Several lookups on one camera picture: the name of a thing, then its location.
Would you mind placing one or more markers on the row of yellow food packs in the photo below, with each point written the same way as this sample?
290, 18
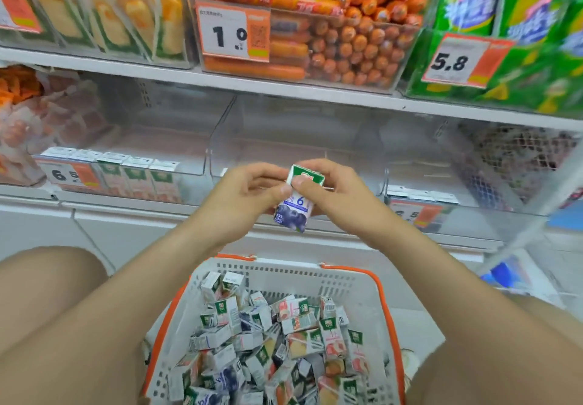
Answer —
109, 17

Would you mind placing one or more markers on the person's left hand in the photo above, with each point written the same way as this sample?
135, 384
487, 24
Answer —
246, 204

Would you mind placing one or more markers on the person's left leg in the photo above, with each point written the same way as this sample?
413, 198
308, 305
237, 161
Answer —
41, 281

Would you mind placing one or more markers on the orange white price tag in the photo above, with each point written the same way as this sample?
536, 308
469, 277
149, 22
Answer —
451, 60
223, 31
414, 213
59, 174
13, 3

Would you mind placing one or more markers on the stack of orange sausages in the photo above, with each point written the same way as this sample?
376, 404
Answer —
355, 40

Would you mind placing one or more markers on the bin of juice cartons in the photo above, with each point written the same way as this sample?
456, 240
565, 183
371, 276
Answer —
136, 181

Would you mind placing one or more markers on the person's leg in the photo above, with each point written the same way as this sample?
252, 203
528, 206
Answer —
41, 281
428, 386

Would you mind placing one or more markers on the white topped small box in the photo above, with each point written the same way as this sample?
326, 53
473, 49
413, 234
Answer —
397, 190
421, 194

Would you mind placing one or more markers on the pile of small juice cartons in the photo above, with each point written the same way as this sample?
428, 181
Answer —
296, 341

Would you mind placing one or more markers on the person's right leg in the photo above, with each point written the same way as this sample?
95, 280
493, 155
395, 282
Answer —
428, 386

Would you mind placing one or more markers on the person's right forearm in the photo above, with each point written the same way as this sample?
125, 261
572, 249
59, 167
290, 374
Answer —
478, 318

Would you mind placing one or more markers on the person's left forearm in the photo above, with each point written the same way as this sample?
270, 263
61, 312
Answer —
91, 341

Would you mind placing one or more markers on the person's right white shoe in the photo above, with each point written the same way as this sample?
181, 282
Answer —
410, 363

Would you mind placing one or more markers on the blueberry juice carton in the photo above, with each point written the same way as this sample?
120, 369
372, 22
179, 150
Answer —
445, 197
291, 215

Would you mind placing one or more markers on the stack of pink snack packets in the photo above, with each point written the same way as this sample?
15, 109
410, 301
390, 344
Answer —
45, 113

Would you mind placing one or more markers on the heap of orange snack packets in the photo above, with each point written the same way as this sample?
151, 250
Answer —
18, 83

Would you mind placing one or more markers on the person's right hand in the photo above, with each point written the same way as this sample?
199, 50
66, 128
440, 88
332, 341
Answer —
350, 199

